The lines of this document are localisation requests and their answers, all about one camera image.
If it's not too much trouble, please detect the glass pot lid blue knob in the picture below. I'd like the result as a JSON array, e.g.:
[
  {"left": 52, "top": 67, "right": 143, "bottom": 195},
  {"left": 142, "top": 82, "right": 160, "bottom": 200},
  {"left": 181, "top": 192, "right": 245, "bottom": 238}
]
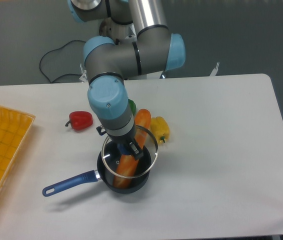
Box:
[{"left": 100, "top": 125, "right": 159, "bottom": 179}]

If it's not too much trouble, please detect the orange toy baguette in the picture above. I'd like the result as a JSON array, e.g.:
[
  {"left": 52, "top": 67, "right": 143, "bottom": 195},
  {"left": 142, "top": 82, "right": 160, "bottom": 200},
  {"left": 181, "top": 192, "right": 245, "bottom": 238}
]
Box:
[{"left": 112, "top": 109, "right": 152, "bottom": 189}]

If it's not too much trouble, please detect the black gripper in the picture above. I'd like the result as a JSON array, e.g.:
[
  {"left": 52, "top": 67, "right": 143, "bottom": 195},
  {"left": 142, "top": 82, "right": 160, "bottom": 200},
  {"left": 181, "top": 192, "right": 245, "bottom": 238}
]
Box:
[{"left": 96, "top": 125, "right": 143, "bottom": 160}]

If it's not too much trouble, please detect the black cable on floor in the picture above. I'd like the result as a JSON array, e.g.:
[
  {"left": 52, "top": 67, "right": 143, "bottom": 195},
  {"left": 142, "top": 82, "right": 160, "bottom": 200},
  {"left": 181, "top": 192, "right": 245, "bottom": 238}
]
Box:
[{"left": 39, "top": 39, "right": 87, "bottom": 84}]

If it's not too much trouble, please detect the red toy bell pepper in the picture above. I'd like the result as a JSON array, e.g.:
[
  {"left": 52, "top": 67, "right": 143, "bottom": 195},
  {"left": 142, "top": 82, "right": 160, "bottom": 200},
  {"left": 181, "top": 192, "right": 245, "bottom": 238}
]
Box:
[{"left": 65, "top": 111, "right": 93, "bottom": 131}]

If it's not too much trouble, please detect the dark saucepan blue handle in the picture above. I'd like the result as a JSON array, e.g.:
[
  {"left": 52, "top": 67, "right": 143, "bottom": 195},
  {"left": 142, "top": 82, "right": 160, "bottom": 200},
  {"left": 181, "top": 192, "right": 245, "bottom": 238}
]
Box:
[{"left": 42, "top": 141, "right": 149, "bottom": 197}]

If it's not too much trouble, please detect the yellow toy bell pepper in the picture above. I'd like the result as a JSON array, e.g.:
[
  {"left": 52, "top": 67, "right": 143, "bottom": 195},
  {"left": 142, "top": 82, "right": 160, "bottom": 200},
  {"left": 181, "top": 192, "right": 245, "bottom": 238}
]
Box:
[{"left": 150, "top": 116, "right": 170, "bottom": 144}]

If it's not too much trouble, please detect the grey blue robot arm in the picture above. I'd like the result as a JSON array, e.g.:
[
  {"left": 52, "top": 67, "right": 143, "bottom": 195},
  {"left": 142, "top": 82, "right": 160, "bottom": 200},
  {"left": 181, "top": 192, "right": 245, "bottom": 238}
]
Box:
[{"left": 68, "top": 0, "right": 186, "bottom": 159}]

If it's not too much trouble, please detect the green toy bell pepper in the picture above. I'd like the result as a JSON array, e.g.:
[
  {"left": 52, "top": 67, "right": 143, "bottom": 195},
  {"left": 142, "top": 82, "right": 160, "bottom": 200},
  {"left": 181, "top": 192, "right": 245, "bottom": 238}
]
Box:
[{"left": 128, "top": 99, "right": 137, "bottom": 116}]

